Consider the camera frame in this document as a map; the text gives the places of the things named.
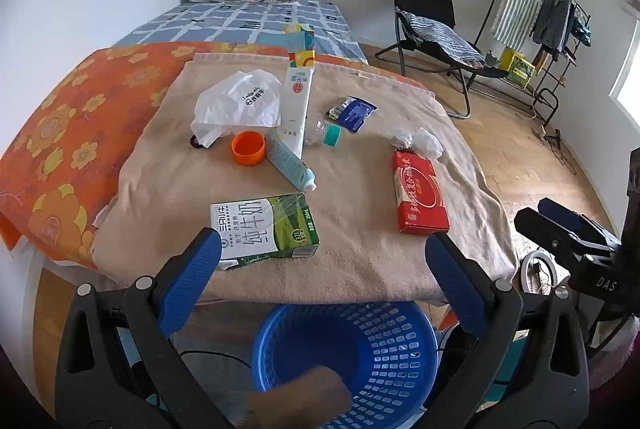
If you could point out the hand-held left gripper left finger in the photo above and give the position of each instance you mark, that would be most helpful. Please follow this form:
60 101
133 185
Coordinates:
195 269

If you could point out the blue checked bed sheet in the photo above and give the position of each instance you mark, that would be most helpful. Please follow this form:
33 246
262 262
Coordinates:
240 21

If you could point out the brown cardboard piece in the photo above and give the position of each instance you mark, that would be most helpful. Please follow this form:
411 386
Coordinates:
300 396

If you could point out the clear bottle with teal cap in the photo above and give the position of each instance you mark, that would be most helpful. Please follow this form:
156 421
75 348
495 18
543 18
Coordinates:
327 134

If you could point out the blue foil packet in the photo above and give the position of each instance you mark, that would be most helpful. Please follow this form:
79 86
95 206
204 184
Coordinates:
355 114

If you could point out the orange floral blanket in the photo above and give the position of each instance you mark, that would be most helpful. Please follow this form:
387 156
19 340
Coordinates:
75 134

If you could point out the beige blanket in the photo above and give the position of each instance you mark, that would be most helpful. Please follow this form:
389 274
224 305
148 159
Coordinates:
360 209

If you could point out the blue plastic basket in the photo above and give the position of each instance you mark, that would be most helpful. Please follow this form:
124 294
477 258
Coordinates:
390 349

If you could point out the dark hanging jacket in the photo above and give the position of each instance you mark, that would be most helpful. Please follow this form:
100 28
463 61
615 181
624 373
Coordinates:
552 19

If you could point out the green white milk carton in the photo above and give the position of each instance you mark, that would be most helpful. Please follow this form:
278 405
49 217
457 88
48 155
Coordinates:
260 229

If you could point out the long white toothpaste box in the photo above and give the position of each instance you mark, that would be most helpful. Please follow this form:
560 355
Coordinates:
296 109

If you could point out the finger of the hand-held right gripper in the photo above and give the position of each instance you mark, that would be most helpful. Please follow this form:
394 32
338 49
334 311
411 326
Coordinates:
547 231
570 215

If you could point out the yellow plastic crate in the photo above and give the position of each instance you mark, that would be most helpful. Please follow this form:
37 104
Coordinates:
515 66

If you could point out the teal squeeze tube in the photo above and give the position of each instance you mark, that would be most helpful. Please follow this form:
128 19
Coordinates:
290 164

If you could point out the white plastic bag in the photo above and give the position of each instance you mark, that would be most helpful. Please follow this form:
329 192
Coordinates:
240 101

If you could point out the white wrapper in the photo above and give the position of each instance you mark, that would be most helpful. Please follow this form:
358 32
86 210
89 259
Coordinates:
425 141

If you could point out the striped chair cushion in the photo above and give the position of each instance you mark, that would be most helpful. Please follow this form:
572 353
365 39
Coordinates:
445 39

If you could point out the black drying rack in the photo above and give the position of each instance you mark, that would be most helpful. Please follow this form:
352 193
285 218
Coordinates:
550 74

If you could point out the orange plastic cap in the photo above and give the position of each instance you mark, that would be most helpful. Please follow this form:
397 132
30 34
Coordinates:
248 149

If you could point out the teal hanging garment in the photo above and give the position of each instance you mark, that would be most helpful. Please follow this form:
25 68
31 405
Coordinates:
581 31

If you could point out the red cardboard box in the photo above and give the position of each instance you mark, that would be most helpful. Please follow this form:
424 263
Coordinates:
420 194

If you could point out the window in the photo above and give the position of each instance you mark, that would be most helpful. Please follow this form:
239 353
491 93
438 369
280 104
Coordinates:
630 79

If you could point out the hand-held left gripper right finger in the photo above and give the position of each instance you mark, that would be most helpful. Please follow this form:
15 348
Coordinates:
452 279

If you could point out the floor power strip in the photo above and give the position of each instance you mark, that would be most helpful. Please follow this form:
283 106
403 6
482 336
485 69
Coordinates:
550 136

